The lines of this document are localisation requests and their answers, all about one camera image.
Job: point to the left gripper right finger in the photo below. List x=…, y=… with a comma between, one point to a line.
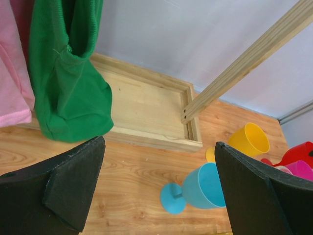
x=260, y=199

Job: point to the clear plastic wine glass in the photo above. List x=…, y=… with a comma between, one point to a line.
x=284, y=169

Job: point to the blue plastic wine glass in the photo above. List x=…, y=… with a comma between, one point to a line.
x=201, y=189

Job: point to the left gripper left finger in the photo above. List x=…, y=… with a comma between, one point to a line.
x=52, y=197

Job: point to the gold wire glass rack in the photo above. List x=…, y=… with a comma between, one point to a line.
x=224, y=233

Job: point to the back yellow wine glass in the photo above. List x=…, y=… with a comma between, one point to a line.
x=250, y=140

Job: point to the wooden clothes rack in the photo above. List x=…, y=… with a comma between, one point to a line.
x=155, y=110

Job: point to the magenta plastic wine glass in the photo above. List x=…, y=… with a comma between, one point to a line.
x=300, y=169

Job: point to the green tank top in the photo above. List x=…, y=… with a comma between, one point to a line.
x=73, y=102

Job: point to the red plastic wine glass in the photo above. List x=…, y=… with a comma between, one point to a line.
x=302, y=152

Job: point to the pink shirt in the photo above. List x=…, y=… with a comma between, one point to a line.
x=16, y=95

